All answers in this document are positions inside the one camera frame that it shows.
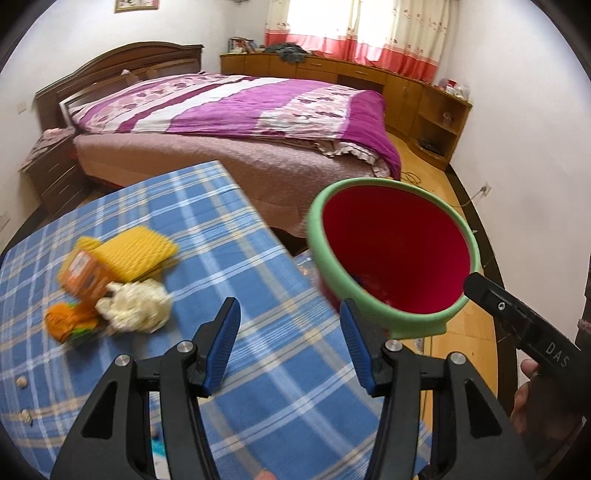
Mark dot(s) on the white wall socket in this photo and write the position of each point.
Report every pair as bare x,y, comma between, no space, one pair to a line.
485,189

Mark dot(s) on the orange green wrapper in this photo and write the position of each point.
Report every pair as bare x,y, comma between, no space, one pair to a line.
69,321

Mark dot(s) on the cream curtain with red hem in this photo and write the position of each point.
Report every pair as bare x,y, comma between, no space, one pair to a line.
415,37

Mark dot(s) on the pink folded cloth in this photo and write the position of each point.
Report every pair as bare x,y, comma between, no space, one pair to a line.
46,141

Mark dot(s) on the person's right hand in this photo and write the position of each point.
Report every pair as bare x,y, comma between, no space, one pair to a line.
524,406

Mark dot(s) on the framed wall picture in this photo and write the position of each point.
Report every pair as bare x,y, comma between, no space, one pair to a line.
136,4

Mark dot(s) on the bed with purple blanket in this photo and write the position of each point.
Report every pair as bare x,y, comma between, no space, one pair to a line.
231,106

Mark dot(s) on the blue plaid tablecloth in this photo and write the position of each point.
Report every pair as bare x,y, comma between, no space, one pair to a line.
258,277

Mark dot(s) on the person's left hand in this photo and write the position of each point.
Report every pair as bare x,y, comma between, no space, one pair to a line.
264,475

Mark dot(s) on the red bucket with green rim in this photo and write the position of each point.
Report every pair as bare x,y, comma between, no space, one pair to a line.
397,240

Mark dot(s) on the brown wooden headboard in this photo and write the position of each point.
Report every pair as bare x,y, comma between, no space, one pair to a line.
115,57

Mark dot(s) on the long wooden cabinet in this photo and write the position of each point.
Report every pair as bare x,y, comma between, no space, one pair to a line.
401,87

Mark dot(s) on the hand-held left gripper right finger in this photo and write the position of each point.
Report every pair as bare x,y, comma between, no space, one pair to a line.
358,341

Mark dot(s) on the row of books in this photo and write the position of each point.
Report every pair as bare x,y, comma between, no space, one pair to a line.
242,45

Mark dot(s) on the black flat device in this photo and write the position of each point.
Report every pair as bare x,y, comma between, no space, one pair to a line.
429,146

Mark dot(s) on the white tissue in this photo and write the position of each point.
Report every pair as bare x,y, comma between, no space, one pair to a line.
138,304

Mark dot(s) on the white light switch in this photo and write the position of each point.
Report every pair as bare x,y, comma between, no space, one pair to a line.
20,108

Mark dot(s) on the small peanut shell piece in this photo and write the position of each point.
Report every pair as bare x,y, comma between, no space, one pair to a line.
27,416
21,381

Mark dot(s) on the dark grey clothes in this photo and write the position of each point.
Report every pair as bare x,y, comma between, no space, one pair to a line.
288,51

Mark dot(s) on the orange snack packet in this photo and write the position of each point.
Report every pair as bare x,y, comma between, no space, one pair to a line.
85,277

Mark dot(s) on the white and red jars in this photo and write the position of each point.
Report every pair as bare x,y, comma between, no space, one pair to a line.
455,88

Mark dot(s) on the brown wooden nightstand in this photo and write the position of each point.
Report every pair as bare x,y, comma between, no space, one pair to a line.
55,180

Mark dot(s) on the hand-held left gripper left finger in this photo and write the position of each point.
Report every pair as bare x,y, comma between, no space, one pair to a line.
224,341

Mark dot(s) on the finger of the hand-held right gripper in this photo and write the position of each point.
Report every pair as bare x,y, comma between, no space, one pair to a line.
489,297

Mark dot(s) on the small glass cup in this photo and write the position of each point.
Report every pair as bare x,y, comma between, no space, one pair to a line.
449,118

